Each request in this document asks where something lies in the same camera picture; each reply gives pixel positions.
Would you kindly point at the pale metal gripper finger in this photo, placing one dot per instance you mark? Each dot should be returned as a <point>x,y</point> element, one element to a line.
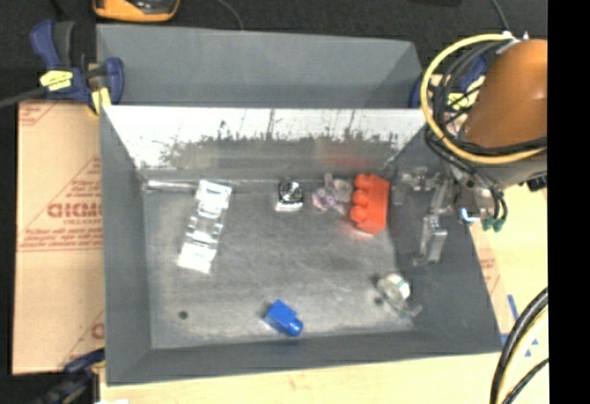
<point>433,238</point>
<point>417,181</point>

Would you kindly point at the orange toy building brick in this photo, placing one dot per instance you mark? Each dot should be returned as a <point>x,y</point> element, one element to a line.
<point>369,206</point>

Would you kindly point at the clear tape roll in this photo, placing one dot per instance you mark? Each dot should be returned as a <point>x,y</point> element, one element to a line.
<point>394,289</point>

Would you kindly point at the clear purple crumpled wrapper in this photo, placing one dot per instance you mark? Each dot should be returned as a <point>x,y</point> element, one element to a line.
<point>329,199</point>

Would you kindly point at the round metal piece white base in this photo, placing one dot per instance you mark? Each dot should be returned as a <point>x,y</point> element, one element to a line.
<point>290,195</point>

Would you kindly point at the grey metal bin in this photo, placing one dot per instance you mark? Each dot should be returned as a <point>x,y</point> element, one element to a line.
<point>276,254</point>

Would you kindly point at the blue toy block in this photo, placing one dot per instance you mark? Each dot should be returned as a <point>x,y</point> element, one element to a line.
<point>282,317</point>

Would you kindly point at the brown cardboard board red print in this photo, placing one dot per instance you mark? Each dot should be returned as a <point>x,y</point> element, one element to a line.
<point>55,231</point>

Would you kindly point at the black cylinder on white bracket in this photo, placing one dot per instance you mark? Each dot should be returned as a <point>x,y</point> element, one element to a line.
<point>537,183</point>

